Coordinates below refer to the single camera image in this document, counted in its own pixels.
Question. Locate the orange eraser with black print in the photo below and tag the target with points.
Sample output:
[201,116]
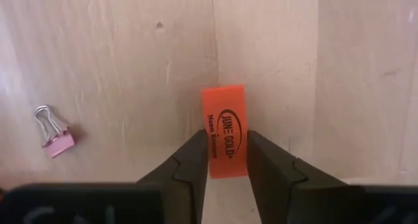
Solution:
[225,119]

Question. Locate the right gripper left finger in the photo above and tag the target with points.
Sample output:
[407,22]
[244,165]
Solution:
[186,171]

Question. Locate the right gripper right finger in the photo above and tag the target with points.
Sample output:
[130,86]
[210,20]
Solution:
[271,171]

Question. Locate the small pink binder clip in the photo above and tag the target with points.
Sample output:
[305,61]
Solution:
[60,145]

